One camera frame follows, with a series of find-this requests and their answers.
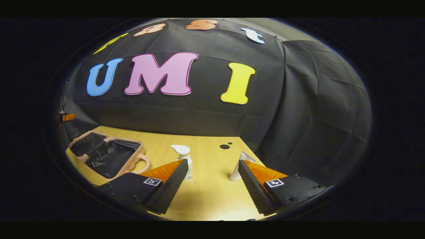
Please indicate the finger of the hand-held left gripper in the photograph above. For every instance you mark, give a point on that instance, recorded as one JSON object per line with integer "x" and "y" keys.
{"x": 68, "y": 117}

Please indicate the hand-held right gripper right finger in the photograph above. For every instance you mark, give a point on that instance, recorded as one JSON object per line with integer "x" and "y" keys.
{"x": 254, "y": 187}

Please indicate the white squeeze tube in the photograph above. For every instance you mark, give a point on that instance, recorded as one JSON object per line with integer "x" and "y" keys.
{"x": 236, "y": 172}

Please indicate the black backdrop cloth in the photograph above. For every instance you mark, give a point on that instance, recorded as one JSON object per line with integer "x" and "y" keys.
{"x": 298, "y": 99}

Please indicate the white spray bottle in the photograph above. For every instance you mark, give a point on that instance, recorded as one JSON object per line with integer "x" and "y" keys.
{"x": 182, "y": 151}

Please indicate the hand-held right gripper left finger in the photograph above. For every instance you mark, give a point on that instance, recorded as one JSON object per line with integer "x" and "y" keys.
{"x": 171, "y": 187}

